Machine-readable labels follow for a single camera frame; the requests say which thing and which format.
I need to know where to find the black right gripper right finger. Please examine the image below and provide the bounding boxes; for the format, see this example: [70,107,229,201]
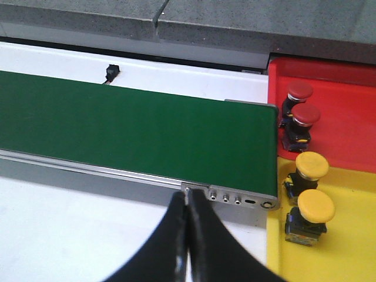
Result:
[187,189,284,281]

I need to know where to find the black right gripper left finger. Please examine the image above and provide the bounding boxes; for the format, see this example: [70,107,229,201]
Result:
[106,192,187,281]

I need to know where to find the yellow mushroom push button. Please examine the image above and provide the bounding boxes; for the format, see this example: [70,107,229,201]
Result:
[285,189,335,247]
[283,152,330,206]

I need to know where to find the red mushroom push button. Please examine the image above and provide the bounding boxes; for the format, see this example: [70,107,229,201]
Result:
[279,80,313,127]
[282,103,321,153]

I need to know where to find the green conveyor belt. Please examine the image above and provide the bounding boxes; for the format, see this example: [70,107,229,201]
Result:
[1,72,277,196]

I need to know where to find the yellow plastic tray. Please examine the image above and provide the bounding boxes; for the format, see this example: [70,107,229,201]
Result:
[266,167,375,281]

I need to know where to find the black sensor block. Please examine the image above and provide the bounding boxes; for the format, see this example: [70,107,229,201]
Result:
[103,64,120,85]

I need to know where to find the red plastic tray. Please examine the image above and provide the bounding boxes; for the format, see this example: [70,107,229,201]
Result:
[268,58,375,173]

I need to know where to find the grey stone countertop shelf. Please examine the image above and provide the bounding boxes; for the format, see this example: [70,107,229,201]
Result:
[1,1,375,68]

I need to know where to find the steel conveyor support bracket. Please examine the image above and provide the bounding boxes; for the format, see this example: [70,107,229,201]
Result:
[181,182,209,197]

